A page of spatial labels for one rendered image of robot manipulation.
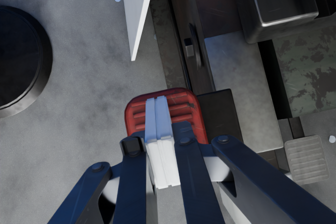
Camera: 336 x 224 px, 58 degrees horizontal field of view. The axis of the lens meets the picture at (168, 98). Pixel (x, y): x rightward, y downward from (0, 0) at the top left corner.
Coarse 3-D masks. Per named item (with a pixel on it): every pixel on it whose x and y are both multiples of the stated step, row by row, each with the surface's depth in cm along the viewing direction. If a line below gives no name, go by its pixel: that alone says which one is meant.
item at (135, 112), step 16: (144, 96) 24; (176, 96) 23; (192, 96) 23; (128, 112) 23; (144, 112) 23; (176, 112) 23; (192, 112) 23; (128, 128) 23; (144, 128) 23; (192, 128) 23
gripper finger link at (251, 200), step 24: (216, 144) 14; (240, 144) 14; (240, 168) 12; (264, 168) 12; (240, 192) 13; (264, 192) 10; (288, 192) 10; (264, 216) 11; (288, 216) 9; (312, 216) 9
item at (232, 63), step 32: (160, 0) 100; (192, 0) 40; (224, 0) 38; (160, 32) 98; (192, 32) 46; (224, 32) 37; (192, 64) 66; (224, 64) 34; (256, 64) 34; (256, 96) 34; (256, 128) 33
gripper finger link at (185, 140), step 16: (176, 144) 15; (192, 144) 15; (176, 160) 14; (192, 160) 13; (192, 176) 12; (208, 176) 12; (192, 192) 11; (208, 192) 11; (192, 208) 10; (208, 208) 10
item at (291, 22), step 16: (240, 0) 33; (256, 0) 29; (272, 0) 29; (288, 0) 29; (304, 0) 28; (320, 0) 30; (240, 16) 34; (256, 16) 29; (272, 16) 28; (288, 16) 28; (304, 16) 28; (320, 16) 30; (256, 32) 30; (272, 32) 31; (288, 32) 33
